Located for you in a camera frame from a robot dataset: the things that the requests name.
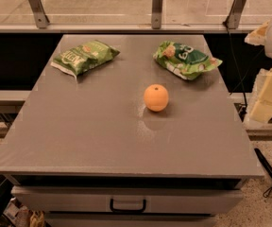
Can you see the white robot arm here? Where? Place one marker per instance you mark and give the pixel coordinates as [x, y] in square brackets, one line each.
[268, 52]

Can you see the green jalapeno chip bag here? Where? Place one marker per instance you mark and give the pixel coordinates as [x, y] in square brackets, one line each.
[84, 57]

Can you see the green white snack bag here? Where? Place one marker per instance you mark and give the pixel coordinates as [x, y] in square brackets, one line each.
[184, 61]

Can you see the right metal rail bracket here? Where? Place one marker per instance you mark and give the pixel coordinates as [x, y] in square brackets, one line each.
[233, 19]

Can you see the grey cabinet drawer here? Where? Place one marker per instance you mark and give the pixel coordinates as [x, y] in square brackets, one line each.
[97, 200]

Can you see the left metal rail bracket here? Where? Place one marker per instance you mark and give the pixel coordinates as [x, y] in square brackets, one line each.
[41, 19]

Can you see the orange fruit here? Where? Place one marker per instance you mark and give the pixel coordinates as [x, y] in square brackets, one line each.
[156, 97]

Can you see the black drawer handle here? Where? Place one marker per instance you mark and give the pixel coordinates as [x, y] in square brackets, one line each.
[127, 207]

